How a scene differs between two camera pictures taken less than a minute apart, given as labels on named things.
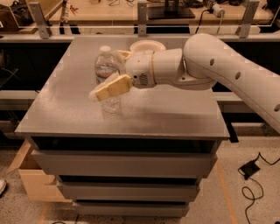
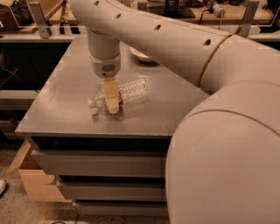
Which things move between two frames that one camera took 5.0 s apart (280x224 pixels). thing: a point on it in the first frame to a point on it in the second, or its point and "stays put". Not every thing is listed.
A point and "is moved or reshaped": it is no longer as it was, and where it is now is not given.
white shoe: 3,185 stays put
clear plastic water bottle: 107,64 is moved or reshaped
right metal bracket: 244,27 stays put
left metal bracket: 43,24 stays put
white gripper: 139,68 to 105,66
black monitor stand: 170,11 stays put
